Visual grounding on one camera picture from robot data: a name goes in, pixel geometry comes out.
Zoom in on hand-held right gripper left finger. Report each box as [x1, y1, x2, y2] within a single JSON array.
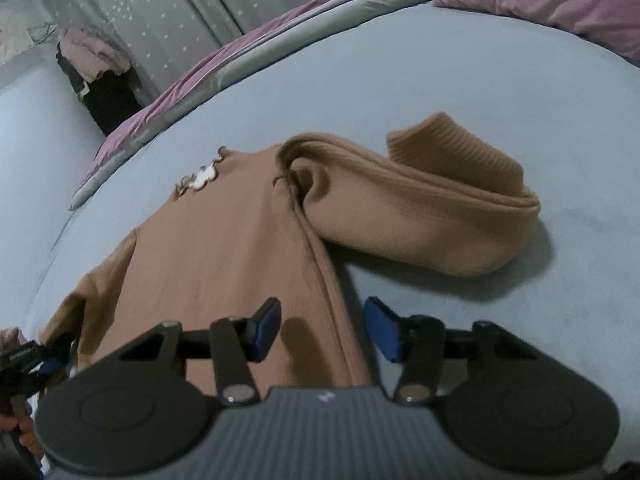
[[117, 297, 283, 407]]

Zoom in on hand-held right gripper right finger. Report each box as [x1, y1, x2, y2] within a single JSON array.
[[362, 296, 543, 407]]

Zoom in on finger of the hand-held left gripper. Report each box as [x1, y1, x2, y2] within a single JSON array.
[[35, 337, 76, 376]]

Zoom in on tan knit sweater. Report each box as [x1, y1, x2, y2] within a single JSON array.
[[37, 111, 543, 388]]

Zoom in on black hanging clothes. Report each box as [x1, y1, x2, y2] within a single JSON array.
[[56, 52, 146, 137]]

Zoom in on person's left hand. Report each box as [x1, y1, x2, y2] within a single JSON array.
[[0, 412, 43, 456]]

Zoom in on grey-blue bed sheet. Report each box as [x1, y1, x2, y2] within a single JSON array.
[[0, 0, 640, 461]]

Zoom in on pink and grey quilt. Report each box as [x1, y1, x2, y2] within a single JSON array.
[[69, 0, 441, 211]]

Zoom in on pink hanging garment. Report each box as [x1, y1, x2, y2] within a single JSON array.
[[59, 26, 132, 82]]

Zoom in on grey star-print curtain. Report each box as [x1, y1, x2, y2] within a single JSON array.
[[35, 0, 341, 108]]

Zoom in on white bag with red print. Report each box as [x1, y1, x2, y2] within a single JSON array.
[[0, 2, 56, 63]]

